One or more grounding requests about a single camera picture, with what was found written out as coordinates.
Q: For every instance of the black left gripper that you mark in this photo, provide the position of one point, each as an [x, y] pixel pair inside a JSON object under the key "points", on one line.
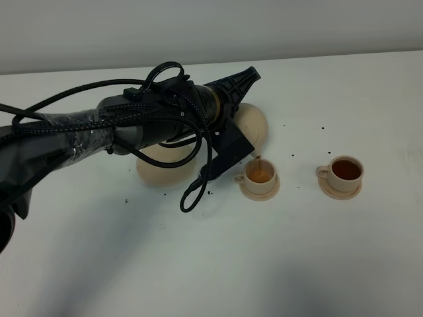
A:
{"points": [[221, 98]]}

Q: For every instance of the beige ceramic teapot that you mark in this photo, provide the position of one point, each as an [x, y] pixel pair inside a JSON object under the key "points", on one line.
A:
{"points": [[253, 124]]}

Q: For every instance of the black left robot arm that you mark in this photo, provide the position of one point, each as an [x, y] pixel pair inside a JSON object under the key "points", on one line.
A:
{"points": [[163, 120]]}

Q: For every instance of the beige teapot saucer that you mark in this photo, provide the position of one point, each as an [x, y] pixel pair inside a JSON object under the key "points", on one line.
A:
{"points": [[154, 176]]}

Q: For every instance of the beige left teacup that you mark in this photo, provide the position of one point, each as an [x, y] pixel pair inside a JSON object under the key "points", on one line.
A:
{"points": [[259, 170]]}

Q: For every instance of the beige teacup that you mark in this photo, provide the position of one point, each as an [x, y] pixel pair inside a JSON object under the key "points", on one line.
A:
{"points": [[344, 173], [259, 170]]}

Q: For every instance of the beige left cup saucer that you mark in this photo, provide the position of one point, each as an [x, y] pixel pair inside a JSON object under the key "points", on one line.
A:
{"points": [[258, 191]]}

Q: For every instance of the beige cup saucer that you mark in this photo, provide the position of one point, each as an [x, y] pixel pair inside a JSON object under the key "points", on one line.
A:
{"points": [[258, 191], [335, 194]]}

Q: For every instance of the beige right cup saucer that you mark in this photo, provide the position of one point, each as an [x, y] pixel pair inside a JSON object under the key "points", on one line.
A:
{"points": [[335, 194]]}

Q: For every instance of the beige right teacup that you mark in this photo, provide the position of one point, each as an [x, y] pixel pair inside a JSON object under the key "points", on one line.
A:
{"points": [[344, 173]]}

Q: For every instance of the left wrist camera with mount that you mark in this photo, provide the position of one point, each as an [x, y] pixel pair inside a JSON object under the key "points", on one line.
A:
{"points": [[231, 146]]}

